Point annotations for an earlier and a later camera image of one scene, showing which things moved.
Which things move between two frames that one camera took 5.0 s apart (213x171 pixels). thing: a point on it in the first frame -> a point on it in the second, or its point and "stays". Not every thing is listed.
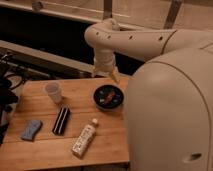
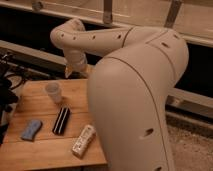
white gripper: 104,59 -> 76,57
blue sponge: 31,130 stays
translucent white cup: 53,90 stays
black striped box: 61,121 stays
